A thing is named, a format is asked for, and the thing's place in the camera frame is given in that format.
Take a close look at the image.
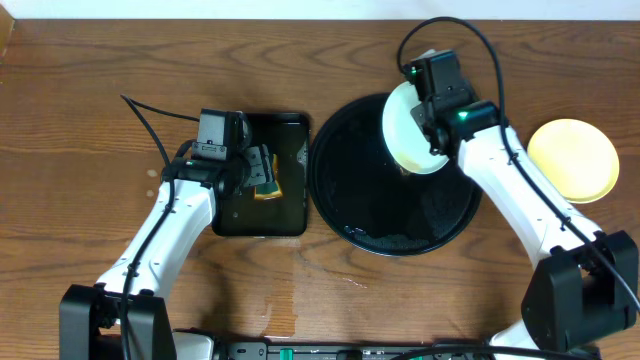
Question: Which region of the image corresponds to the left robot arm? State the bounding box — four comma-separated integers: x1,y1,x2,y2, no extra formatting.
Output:
59,144,275,359

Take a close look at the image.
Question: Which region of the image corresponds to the yellow plate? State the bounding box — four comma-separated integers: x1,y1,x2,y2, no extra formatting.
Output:
527,119,620,204

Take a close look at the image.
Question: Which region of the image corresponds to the black rectangular water tray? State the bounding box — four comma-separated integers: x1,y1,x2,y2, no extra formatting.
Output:
212,113,310,237

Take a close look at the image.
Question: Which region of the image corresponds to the stained light blue plate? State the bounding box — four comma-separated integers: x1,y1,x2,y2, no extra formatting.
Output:
381,81,449,175

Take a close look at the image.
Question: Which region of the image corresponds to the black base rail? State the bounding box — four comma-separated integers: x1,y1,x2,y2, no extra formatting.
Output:
169,340,601,360

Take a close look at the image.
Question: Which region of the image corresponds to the orange green sponge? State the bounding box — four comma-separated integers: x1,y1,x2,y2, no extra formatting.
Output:
254,154,283,201

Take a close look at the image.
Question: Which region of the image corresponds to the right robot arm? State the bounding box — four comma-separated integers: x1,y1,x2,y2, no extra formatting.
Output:
398,95,639,353

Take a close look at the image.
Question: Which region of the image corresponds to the black round tray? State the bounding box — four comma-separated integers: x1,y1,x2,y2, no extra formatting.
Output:
309,93,482,256

